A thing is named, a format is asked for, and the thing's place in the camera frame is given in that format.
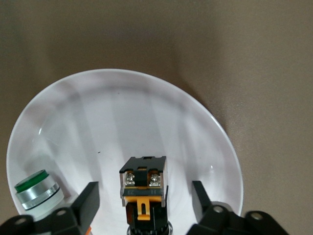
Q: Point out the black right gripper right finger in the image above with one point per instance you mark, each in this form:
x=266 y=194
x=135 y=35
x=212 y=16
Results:
x=220 y=222

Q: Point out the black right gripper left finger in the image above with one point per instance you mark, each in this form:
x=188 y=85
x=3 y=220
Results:
x=61 y=222

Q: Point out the pink round plate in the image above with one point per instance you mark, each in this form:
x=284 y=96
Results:
x=127 y=117

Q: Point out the brown table mat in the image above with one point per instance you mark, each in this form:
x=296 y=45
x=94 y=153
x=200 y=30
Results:
x=156 y=24

